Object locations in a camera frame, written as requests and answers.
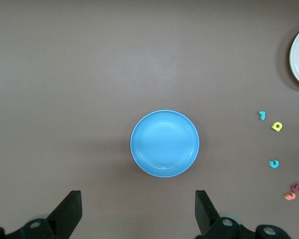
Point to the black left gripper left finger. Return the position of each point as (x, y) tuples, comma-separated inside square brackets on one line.
[(64, 219)]

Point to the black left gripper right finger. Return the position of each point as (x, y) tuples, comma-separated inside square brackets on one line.
[(209, 224)]

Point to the teal foam letter c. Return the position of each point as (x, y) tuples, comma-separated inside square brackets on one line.
[(272, 164)]

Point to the yellow foam letter d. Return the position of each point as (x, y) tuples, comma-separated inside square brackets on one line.
[(274, 126)]

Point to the teal foam number one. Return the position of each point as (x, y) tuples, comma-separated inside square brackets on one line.
[(262, 115)]

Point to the orange foam letter t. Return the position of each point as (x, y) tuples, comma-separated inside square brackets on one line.
[(289, 197)]

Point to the blue plate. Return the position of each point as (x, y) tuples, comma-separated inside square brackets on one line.
[(164, 144)]

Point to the maroon foam letter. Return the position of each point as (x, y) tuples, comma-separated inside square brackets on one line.
[(295, 187)]

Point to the brown table cover sheet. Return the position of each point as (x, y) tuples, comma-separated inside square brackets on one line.
[(64, 74)]

